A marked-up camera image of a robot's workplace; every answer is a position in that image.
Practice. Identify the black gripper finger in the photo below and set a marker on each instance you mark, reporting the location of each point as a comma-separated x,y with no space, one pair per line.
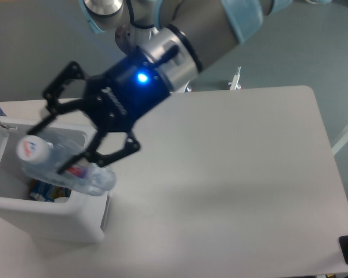
53,91
91,152

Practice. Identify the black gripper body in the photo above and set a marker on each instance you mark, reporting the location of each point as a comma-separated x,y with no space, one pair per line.
128,90

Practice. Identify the clear plastic water bottle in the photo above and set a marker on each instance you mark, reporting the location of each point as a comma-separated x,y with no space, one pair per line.
41,156

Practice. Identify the white plastic wrapper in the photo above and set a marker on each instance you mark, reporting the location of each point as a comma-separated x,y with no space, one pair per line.
61,200

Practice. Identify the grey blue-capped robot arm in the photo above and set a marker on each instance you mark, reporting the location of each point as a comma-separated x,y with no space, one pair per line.
192,35

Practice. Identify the white open trash can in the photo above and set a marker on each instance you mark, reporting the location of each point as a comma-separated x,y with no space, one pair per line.
80,219

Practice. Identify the blue yellow snack packet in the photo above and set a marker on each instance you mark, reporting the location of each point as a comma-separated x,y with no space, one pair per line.
44,192

